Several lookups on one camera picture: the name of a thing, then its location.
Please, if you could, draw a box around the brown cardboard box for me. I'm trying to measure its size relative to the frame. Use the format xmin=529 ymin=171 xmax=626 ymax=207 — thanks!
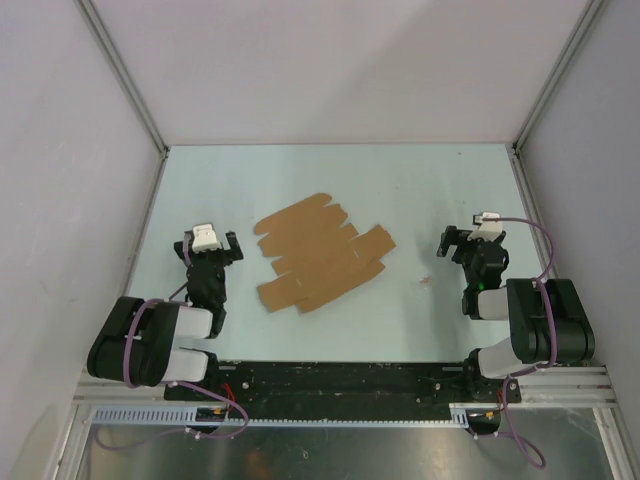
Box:
xmin=254 ymin=193 xmax=396 ymax=314

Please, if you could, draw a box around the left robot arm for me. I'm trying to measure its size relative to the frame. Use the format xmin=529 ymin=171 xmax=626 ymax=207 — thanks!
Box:
xmin=86 ymin=223 xmax=244 ymax=400

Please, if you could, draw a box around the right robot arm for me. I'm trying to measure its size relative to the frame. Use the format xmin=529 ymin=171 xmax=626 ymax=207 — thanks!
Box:
xmin=436 ymin=220 xmax=596 ymax=401

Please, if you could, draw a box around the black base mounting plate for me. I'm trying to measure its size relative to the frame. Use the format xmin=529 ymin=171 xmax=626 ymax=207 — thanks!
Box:
xmin=163 ymin=360 xmax=522 ymax=420

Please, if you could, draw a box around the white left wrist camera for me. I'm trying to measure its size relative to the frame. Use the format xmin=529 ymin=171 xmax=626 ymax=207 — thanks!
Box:
xmin=191 ymin=223 xmax=222 ymax=253

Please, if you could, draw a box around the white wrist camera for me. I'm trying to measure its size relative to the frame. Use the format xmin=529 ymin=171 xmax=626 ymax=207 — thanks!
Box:
xmin=191 ymin=223 xmax=222 ymax=253
xmin=467 ymin=212 xmax=503 ymax=242

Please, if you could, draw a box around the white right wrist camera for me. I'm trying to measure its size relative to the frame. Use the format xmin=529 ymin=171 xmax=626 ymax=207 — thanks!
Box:
xmin=467 ymin=212 xmax=503 ymax=242

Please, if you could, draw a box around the aluminium frame rail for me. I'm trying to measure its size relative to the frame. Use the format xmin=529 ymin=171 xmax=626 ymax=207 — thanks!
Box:
xmin=72 ymin=367 xmax=618 ymax=409

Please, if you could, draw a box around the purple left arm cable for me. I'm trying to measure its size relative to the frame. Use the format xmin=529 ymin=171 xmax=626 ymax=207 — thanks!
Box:
xmin=94 ymin=239 xmax=250 ymax=450

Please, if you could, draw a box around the grey slotted cable duct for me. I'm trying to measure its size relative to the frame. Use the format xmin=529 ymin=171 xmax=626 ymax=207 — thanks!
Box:
xmin=91 ymin=405 xmax=469 ymax=428

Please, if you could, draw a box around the left aluminium corner post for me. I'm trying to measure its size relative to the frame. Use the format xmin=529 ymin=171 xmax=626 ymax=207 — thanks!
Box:
xmin=74 ymin=0 xmax=169 ymax=156

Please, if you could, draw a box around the aluminium corner post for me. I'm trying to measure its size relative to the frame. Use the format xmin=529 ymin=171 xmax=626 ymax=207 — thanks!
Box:
xmin=74 ymin=0 xmax=169 ymax=156
xmin=510 ymin=0 xmax=609 ymax=151

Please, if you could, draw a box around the right aluminium corner post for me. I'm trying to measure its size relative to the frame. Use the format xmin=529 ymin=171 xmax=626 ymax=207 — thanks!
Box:
xmin=510 ymin=0 xmax=609 ymax=151

